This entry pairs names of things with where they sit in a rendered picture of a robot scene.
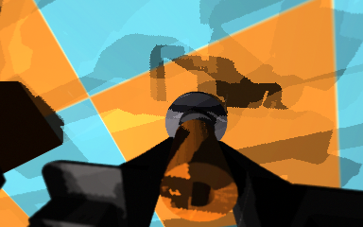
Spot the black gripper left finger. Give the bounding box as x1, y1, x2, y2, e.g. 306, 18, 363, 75
42, 137, 174, 227

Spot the orange knob with d-shaped hole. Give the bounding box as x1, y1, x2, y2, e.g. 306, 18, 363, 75
160, 119, 238, 221

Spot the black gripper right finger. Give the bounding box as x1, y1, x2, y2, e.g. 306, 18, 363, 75
218, 141, 363, 227

